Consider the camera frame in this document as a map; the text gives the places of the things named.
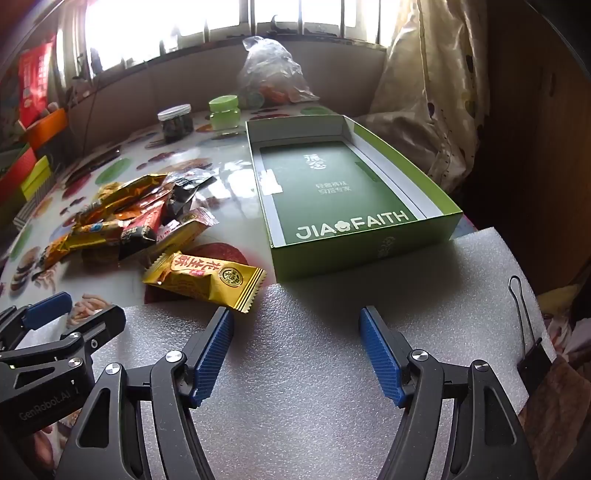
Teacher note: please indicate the fruit print tablecloth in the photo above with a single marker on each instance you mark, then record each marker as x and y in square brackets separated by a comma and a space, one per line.
[221, 157]

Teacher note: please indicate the green jar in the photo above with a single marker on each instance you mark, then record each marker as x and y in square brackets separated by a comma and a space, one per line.
[224, 113]

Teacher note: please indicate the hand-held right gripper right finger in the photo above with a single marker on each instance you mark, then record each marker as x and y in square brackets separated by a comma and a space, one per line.
[381, 355]

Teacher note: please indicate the green cardboard box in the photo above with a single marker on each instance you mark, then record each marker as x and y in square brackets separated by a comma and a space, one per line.
[332, 184]

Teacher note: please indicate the black smartphone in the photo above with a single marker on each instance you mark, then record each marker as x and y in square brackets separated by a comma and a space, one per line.
[99, 160]

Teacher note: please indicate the brown cloth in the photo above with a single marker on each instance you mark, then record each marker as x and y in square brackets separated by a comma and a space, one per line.
[558, 415]

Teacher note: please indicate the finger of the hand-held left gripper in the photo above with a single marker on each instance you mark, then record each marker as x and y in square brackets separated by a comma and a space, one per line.
[101, 325]
[46, 305]

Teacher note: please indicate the dark jar with silver lid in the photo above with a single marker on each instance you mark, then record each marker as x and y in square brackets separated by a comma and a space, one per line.
[175, 124]

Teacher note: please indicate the brown wooden wardrobe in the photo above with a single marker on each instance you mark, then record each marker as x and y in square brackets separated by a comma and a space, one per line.
[531, 138]

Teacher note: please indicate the clear plastic bag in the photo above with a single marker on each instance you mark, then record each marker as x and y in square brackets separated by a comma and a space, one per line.
[272, 74]

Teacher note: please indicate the yellow cloth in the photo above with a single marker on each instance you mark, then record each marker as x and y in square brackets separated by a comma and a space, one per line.
[561, 304]

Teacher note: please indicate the white foam sheet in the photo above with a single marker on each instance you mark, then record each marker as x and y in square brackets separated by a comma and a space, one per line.
[300, 369]

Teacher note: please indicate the window with metal bars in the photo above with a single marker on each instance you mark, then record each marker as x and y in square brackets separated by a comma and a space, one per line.
[184, 27]

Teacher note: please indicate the orange box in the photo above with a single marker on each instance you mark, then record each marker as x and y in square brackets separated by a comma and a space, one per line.
[46, 129]

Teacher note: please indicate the yellow peanut candy packet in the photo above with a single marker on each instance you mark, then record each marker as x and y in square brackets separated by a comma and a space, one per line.
[203, 277]

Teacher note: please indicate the small green box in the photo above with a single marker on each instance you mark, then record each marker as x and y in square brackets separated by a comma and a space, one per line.
[37, 175]

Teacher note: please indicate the red packet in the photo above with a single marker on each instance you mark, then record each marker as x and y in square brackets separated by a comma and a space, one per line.
[34, 83]

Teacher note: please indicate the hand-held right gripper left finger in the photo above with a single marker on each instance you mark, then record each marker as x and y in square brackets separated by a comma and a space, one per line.
[212, 355]

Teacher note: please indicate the cream patterned curtain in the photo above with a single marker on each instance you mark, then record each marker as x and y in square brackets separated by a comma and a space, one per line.
[425, 92]

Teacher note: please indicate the black binder clip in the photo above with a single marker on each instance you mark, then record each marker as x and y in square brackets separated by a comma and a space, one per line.
[535, 364]

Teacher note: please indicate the pile of snack packets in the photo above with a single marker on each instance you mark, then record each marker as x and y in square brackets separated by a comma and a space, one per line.
[138, 217]

